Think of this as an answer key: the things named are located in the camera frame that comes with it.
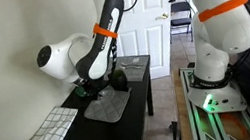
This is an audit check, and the silver spoon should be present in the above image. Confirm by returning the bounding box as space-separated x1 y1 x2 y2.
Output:
119 62 144 73

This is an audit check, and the grey quilted pot holder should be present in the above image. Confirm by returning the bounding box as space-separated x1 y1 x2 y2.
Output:
79 86 137 128

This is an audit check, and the small green dish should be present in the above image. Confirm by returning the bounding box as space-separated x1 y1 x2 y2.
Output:
74 85 89 100

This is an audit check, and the clear drinking glass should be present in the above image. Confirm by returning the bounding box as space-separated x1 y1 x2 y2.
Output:
95 84 117 103

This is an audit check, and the aluminium base frame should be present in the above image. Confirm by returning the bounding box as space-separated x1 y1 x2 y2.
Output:
178 56 250 140

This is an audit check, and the brass door handle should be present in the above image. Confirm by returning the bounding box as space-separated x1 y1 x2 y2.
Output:
156 11 171 21

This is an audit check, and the silver fork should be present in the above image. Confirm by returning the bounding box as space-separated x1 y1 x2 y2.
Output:
121 58 144 68

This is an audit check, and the black folding chair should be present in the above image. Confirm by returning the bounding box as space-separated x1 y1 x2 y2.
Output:
164 0 197 46

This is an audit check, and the wooden board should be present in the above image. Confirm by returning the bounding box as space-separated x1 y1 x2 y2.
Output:
169 67 195 140

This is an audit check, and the orange arm strap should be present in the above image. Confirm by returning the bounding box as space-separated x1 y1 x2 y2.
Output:
91 20 120 42
195 0 250 24

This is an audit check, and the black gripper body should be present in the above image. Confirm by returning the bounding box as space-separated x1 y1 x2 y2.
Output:
80 77 109 95

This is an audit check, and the dark green glass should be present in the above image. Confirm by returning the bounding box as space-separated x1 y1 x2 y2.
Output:
107 67 130 95

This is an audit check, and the grey woven placemat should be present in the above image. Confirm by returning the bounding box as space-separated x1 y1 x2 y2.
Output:
101 51 154 88

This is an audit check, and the white checked dish towel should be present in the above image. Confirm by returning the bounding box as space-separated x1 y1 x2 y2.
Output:
20 103 83 140

